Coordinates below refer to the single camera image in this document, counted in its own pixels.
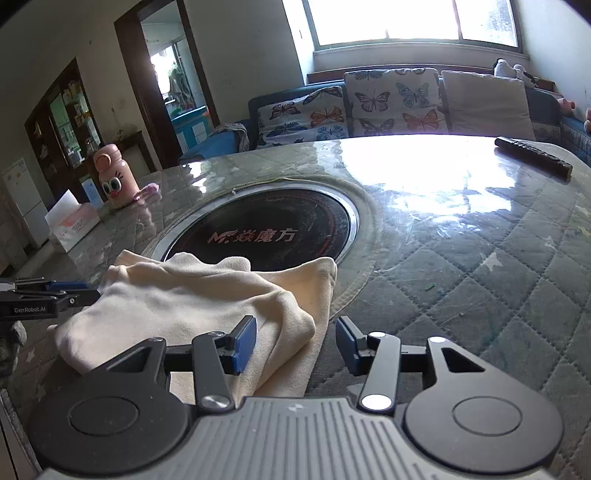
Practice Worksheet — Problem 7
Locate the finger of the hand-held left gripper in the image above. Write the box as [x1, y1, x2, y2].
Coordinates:
[58, 290, 101, 309]
[0, 277, 88, 292]

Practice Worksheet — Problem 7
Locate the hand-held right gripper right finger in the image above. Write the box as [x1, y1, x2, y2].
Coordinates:
[335, 316, 502, 412]

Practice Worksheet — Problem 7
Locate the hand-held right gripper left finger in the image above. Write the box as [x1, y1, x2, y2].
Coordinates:
[95, 315, 257, 412]

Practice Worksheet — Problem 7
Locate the cream sweatshirt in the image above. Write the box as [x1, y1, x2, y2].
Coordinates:
[46, 250, 338, 402]

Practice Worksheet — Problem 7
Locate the white tissue box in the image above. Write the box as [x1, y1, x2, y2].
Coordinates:
[45, 189, 101, 253]

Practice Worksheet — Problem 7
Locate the white refrigerator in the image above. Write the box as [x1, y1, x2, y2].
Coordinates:
[1, 158, 50, 247]

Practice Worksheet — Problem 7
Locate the blue and white carton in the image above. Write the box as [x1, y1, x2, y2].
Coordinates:
[79, 175, 105, 210]

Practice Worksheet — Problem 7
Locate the pink cartoon water bottle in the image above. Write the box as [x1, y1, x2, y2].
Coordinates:
[93, 143, 138, 210]

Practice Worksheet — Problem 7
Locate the small pink cloth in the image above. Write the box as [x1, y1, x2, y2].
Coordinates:
[131, 183, 162, 202]

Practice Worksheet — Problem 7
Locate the round black induction cooktop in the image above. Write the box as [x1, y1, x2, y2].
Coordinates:
[152, 182, 360, 273]

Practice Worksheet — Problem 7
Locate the dark wooden side table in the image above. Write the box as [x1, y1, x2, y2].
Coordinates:
[117, 130, 158, 174]

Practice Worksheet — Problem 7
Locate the dark wooden display cabinet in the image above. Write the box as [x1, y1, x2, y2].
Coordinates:
[24, 58, 105, 204]

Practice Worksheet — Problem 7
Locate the blue storage cabinet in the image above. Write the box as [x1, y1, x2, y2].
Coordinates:
[171, 105, 208, 153]

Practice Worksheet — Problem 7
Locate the grey cloth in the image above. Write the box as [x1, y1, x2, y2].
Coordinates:
[221, 122, 250, 153]

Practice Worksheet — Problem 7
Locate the butterfly print cushion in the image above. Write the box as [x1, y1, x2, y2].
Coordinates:
[344, 68, 452, 138]
[256, 85, 352, 148]

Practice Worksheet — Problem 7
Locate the dark blue sofa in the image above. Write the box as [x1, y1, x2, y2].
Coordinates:
[178, 69, 591, 167]

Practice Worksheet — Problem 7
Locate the black remote control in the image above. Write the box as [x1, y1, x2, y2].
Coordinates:
[494, 136, 574, 180]

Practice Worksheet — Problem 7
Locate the plain cream cushion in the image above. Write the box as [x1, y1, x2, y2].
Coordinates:
[441, 70, 536, 141]

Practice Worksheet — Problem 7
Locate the white plush toy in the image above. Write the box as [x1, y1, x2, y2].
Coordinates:
[493, 58, 539, 88]

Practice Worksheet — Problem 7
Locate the window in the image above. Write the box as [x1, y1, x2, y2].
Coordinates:
[302, 0, 520, 49]

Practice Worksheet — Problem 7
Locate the dark wooden door frame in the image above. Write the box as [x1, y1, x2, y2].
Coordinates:
[115, 0, 220, 169]

